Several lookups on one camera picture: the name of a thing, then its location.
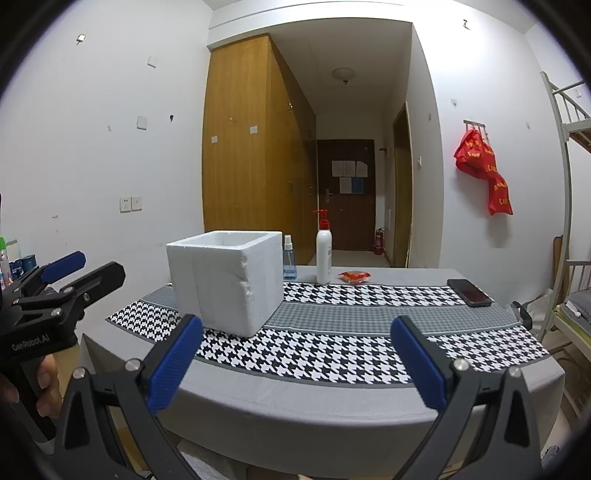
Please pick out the white wall plate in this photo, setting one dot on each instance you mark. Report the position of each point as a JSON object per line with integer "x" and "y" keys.
{"x": 142, "y": 122}
{"x": 152, "y": 61}

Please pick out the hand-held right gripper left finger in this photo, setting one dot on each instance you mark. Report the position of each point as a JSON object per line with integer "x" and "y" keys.
{"x": 178, "y": 360}

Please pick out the white foam box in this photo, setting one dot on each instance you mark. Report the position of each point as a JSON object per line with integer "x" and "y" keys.
{"x": 207, "y": 286}

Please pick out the clear blue spray bottle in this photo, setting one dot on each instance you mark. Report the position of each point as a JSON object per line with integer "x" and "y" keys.
{"x": 289, "y": 267}

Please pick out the round ceiling lamp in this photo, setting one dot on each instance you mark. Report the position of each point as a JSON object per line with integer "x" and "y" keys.
{"x": 344, "y": 74}

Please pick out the metal bunk bed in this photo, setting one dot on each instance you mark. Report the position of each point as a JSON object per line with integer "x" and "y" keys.
{"x": 564, "y": 184}

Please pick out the white red pump bottle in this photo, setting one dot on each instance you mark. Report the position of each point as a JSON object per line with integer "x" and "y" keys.
{"x": 323, "y": 258}

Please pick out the grey bedding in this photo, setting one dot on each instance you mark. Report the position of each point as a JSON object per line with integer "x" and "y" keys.
{"x": 579, "y": 302}

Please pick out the brown wooden board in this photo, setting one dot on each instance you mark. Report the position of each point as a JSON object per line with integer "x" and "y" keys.
{"x": 557, "y": 263}

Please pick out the wooden wardrobe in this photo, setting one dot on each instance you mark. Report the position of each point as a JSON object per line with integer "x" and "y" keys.
{"x": 249, "y": 184}

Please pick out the red printed bag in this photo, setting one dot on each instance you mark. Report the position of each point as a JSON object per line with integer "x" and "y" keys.
{"x": 473, "y": 154}
{"x": 501, "y": 196}

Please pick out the light wooden side door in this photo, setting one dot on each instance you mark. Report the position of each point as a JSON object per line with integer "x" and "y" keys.
{"x": 402, "y": 194}

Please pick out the blue container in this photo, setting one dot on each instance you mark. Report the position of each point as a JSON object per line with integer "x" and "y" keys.
{"x": 28, "y": 263}

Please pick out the person's left hand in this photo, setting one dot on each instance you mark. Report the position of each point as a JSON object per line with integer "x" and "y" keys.
{"x": 50, "y": 374}

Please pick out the metal wall hook rack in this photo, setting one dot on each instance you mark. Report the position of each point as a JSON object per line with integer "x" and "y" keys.
{"x": 474, "y": 123}

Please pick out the white wall socket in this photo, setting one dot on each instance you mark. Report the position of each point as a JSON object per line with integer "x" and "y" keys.
{"x": 124, "y": 204}

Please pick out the red snack packet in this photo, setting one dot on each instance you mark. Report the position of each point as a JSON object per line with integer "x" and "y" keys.
{"x": 354, "y": 276}

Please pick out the white paper notice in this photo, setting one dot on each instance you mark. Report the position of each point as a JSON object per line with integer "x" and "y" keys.
{"x": 361, "y": 168}
{"x": 345, "y": 185}
{"x": 344, "y": 168}

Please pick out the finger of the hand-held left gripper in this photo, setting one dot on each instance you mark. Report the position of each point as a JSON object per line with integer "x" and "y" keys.
{"x": 97, "y": 281}
{"x": 64, "y": 267}

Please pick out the blue paper notice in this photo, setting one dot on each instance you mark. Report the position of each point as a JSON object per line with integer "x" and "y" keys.
{"x": 358, "y": 184}

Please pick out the grey houndstooth tablecloth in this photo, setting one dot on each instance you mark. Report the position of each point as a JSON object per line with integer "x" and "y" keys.
{"x": 295, "y": 406}

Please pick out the black smartphone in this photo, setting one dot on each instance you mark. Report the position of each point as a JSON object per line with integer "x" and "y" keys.
{"x": 470, "y": 293}

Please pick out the green cap bottle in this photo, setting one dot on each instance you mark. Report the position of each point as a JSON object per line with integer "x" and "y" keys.
{"x": 3, "y": 258}

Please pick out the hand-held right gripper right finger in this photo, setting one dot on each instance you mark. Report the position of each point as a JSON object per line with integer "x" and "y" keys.
{"x": 420, "y": 364}

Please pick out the red fire extinguisher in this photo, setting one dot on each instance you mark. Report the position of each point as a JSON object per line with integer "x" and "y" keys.
{"x": 378, "y": 242}

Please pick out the dark brown door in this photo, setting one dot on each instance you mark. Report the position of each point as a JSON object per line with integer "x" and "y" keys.
{"x": 346, "y": 217}

